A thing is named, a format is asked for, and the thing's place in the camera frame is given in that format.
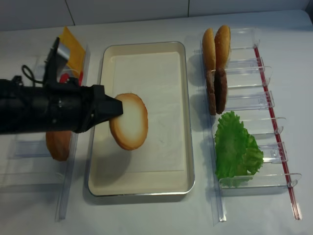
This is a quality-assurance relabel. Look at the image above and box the brown bun top left rack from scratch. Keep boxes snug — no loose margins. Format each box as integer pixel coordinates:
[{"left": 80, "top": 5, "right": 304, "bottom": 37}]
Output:
[{"left": 45, "top": 131, "right": 71, "bottom": 162}]

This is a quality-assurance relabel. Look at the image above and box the cream metal tray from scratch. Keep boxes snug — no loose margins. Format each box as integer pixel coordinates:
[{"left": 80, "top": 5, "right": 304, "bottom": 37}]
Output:
[{"left": 87, "top": 42, "right": 195, "bottom": 197}]

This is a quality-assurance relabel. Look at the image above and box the green lettuce leaf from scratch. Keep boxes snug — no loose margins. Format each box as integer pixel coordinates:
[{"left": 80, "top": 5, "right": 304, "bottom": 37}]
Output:
[{"left": 215, "top": 111, "right": 264, "bottom": 187}]

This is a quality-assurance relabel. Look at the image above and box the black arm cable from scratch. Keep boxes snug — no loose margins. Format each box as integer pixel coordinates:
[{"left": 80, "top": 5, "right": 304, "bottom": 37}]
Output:
[{"left": 21, "top": 64, "right": 45, "bottom": 86}]

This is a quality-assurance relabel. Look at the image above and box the clear acrylic rack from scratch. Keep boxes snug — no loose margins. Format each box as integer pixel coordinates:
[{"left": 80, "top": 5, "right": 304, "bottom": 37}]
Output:
[
  {"left": 0, "top": 40, "right": 85, "bottom": 221},
  {"left": 187, "top": 28, "right": 302, "bottom": 223}
]

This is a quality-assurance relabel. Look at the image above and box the clear acrylic right rack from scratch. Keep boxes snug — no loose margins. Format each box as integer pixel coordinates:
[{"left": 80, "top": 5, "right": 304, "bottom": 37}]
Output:
[{"left": 187, "top": 28, "right": 302, "bottom": 223}]

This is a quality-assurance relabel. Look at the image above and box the clear acrylic left rack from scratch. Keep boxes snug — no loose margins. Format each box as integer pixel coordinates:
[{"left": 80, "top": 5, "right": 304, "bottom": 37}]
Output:
[{"left": 0, "top": 40, "right": 85, "bottom": 221}]

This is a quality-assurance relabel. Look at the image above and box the bun half rack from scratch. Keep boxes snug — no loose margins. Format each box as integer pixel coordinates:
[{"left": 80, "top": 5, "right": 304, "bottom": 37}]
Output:
[
  {"left": 214, "top": 25, "right": 231, "bottom": 69},
  {"left": 202, "top": 28, "right": 216, "bottom": 71}
]

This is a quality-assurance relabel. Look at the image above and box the yellow cheese slice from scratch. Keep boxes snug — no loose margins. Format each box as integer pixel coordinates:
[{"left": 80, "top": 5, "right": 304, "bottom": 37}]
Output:
[{"left": 60, "top": 26, "right": 86, "bottom": 78}]

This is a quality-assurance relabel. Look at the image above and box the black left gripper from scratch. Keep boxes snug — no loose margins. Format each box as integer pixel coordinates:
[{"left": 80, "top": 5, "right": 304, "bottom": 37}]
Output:
[{"left": 75, "top": 85, "right": 123, "bottom": 133}]

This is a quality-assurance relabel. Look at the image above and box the toasted bun slice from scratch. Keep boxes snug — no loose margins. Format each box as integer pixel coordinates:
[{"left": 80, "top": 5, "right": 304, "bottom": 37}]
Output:
[{"left": 109, "top": 93, "right": 148, "bottom": 150}]

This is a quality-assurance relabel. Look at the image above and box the front brown meat patty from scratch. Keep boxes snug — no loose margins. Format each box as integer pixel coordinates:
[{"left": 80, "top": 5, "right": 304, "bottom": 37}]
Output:
[{"left": 214, "top": 68, "right": 228, "bottom": 114}]

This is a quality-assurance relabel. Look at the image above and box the brown meat patty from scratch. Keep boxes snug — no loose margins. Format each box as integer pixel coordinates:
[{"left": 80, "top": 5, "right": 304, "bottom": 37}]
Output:
[
  {"left": 206, "top": 70, "right": 216, "bottom": 116},
  {"left": 214, "top": 68, "right": 228, "bottom": 114}
]

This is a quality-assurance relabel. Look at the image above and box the rear bun half right rack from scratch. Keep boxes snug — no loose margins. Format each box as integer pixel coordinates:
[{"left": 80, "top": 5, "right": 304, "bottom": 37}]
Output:
[{"left": 202, "top": 28, "right": 216, "bottom": 71}]

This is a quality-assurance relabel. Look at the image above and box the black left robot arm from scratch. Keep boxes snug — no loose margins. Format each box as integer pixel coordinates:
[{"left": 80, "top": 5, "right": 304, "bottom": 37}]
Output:
[{"left": 0, "top": 78, "right": 123, "bottom": 135}]

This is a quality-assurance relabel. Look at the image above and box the rear brown meat patty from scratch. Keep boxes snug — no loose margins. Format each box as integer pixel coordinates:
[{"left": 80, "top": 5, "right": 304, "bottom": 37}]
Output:
[{"left": 206, "top": 70, "right": 216, "bottom": 116}]

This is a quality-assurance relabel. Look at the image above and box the wrist camera with silver bracket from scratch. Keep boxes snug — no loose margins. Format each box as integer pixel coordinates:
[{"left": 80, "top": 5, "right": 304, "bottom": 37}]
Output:
[{"left": 43, "top": 37, "right": 70, "bottom": 86}]

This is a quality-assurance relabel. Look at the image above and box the front bun half right rack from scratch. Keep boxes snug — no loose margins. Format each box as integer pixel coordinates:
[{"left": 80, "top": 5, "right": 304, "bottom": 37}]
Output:
[{"left": 214, "top": 25, "right": 231, "bottom": 69}]

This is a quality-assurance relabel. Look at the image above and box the white paper tray liner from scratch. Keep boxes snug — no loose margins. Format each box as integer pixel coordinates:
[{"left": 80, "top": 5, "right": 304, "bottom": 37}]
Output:
[{"left": 91, "top": 50, "right": 187, "bottom": 172}]

